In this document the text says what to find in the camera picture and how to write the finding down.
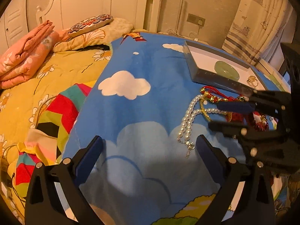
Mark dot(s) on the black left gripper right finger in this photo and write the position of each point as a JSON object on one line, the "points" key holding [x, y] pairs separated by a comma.
{"points": [[256, 203]]}

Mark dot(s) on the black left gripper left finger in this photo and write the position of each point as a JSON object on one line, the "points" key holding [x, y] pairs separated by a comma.
{"points": [[54, 196]]}

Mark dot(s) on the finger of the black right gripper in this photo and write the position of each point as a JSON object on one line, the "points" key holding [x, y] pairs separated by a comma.
{"points": [[243, 132], [266, 102]]}

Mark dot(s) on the gold triple ring bangles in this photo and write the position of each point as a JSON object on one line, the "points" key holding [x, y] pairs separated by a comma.
{"points": [[252, 82]]}

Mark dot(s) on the thin gold bangle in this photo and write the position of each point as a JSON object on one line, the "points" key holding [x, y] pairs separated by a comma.
{"points": [[206, 112]]}

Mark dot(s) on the green jade bangle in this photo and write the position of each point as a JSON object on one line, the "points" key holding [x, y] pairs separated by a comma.
{"points": [[226, 70]]}

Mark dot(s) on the grey shallow cardboard box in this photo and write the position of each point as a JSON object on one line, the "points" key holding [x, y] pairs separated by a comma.
{"points": [[210, 66]]}

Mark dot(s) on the striped cream curtain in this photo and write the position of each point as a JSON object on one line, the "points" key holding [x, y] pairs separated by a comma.
{"points": [[257, 29]]}

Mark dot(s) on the yellow floral duvet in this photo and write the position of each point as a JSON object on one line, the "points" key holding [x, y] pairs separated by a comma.
{"points": [[37, 117]]}

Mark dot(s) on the blue cartoon cloud bedsheet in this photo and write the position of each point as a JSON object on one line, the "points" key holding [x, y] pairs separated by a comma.
{"points": [[144, 174]]}

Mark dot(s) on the white floor lamp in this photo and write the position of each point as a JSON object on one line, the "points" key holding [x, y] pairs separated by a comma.
{"points": [[180, 11]]}

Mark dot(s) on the folded pink quilt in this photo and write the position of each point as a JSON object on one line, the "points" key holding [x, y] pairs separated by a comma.
{"points": [[23, 59]]}

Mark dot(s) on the white wooden headboard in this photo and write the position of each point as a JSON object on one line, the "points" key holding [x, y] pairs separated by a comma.
{"points": [[143, 14]]}

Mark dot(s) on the cream floral pillow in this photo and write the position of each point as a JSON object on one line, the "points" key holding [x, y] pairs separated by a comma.
{"points": [[101, 36]]}

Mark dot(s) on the embroidered patterned pillow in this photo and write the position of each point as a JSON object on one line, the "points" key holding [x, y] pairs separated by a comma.
{"points": [[89, 24]]}

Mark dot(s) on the white wardrobe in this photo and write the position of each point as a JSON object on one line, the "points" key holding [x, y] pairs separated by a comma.
{"points": [[13, 24]]}

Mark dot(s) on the white charger with cable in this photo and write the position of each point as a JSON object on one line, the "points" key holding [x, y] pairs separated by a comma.
{"points": [[194, 36]]}

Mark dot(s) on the wall power socket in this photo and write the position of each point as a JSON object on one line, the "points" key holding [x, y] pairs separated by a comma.
{"points": [[194, 19]]}

